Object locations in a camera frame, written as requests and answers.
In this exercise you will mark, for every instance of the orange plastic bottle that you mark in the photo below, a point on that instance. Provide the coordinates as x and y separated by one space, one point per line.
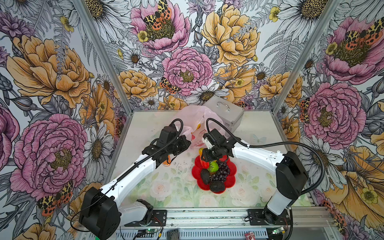
167 162

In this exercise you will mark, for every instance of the dark purple grapes toy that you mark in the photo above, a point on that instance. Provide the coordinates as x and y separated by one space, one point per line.
222 173

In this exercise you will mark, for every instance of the red flower-shaped plate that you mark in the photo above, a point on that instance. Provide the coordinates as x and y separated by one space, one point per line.
231 179

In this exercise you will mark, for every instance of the aluminium rail frame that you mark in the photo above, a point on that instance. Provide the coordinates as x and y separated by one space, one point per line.
307 223

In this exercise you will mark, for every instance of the dark avocado toy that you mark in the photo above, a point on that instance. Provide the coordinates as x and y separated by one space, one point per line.
205 176
217 187

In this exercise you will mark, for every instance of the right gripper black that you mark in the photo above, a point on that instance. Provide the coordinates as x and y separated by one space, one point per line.
207 157

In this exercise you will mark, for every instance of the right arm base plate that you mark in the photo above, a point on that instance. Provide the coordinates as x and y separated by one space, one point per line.
259 217

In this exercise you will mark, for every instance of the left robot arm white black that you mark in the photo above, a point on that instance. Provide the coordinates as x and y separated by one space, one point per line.
102 212

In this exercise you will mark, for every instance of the green lime toy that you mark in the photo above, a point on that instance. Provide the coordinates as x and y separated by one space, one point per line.
213 167

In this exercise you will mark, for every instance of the pink plastic bag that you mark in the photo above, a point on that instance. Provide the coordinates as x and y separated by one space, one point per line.
192 116

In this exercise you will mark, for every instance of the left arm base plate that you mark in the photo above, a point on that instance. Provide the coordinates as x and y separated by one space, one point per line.
158 219

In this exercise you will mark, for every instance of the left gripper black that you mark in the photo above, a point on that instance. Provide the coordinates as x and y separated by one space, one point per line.
185 143

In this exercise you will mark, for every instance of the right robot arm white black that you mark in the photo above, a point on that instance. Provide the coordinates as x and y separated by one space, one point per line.
290 174

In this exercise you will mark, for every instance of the silver metal case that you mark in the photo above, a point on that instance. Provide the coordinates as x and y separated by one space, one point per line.
230 114

